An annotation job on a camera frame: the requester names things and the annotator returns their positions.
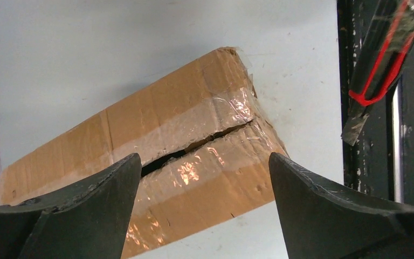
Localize brown cardboard express box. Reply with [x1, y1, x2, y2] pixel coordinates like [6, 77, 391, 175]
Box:
[0, 47, 286, 258]

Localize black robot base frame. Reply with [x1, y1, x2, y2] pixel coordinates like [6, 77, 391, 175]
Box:
[337, 1, 414, 205]

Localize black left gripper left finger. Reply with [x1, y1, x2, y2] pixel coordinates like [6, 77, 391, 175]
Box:
[0, 153, 142, 258]

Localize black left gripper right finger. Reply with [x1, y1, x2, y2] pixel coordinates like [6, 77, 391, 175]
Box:
[268, 152, 414, 258]

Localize red black utility knife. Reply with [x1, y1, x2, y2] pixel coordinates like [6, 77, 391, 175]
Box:
[341, 1, 414, 146]

